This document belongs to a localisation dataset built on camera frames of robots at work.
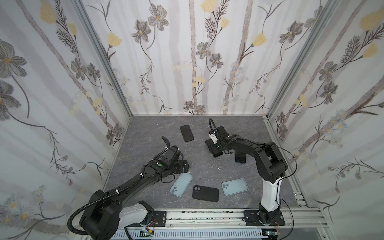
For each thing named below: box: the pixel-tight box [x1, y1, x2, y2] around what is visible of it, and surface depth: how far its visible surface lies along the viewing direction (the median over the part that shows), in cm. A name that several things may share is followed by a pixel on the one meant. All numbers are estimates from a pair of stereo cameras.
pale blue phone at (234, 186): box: [221, 178, 249, 196], surface depth 87 cm
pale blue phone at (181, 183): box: [170, 172, 194, 198], surface depth 88 cm
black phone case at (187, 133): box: [180, 124, 195, 142], surface depth 114 cm
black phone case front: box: [192, 185, 220, 203], surface depth 85 cm
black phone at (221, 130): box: [217, 125, 227, 136], surface depth 82 cm
